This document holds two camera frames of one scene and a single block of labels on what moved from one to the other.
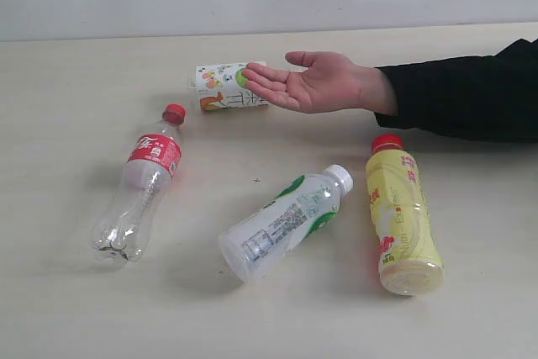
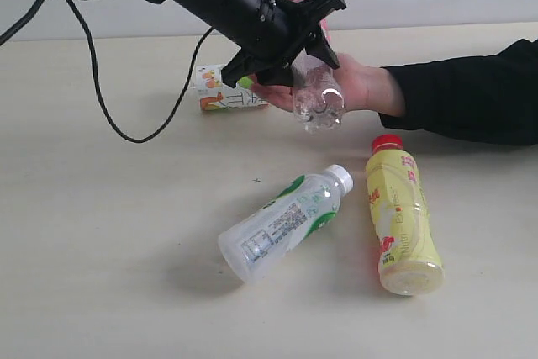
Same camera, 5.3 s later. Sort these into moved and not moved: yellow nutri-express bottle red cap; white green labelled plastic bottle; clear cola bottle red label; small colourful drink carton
Moved: clear cola bottle red label
Not moved: white green labelled plastic bottle; yellow nutri-express bottle red cap; small colourful drink carton
